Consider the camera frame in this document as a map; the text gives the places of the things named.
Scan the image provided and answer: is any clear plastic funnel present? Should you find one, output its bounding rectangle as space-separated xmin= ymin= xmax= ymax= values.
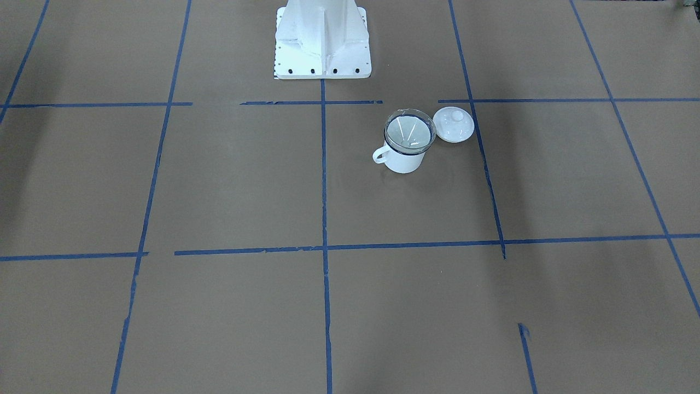
xmin=383 ymin=109 xmax=436 ymax=155

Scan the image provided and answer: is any white enamel mug blue rim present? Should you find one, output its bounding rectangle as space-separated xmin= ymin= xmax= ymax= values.
xmin=372 ymin=138 xmax=426 ymax=174

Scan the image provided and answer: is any white ceramic lid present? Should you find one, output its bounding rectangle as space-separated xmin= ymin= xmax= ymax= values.
xmin=432 ymin=106 xmax=476 ymax=144

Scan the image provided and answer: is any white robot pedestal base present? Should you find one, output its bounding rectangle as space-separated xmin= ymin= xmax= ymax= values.
xmin=273 ymin=1 xmax=372 ymax=80

